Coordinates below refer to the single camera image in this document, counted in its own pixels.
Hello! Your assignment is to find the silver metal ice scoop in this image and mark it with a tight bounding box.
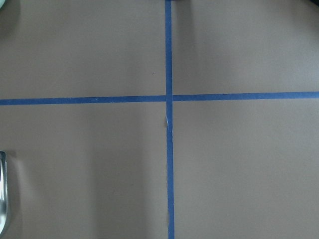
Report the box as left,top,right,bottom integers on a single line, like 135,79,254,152
0,151,9,236

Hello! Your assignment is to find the green ceramic bowl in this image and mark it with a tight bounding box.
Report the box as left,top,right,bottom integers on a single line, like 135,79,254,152
0,0,5,8

